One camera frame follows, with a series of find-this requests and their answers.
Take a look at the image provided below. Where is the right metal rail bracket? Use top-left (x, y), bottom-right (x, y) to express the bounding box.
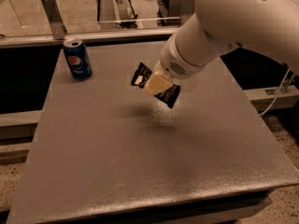
top-left (180, 0), bottom-right (194, 24)

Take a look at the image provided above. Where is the black rxbar chocolate bar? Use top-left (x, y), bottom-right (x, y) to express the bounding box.
top-left (131, 63), bottom-right (180, 108)

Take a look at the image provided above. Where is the left metal rail bracket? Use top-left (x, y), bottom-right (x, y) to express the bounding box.
top-left (41, 0), bottom-right (66, 40)

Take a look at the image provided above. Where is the metal rail bracket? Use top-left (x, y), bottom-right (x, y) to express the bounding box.
top-left (180, 0), bottom-right (194, 24)
top-left (41, 0), bottom-right (66, 40)

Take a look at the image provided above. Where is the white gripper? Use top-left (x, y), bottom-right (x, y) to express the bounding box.
top-left (144, 34), bottom-right (215, 96)

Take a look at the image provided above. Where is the white cable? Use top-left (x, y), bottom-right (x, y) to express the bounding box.
top-left (259, 67), bottom-right (292, 118)

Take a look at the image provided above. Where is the horizontal metal rail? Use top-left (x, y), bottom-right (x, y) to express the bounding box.
top-left (0, 26), bottom-right (178, 49)

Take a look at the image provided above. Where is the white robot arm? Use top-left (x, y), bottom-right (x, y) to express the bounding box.
top-left (144, 0), bottom-right (299, 95)

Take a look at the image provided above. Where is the blue pepsi can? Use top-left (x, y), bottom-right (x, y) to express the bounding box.
top-left (63, 38), bottom-right (92, 80)

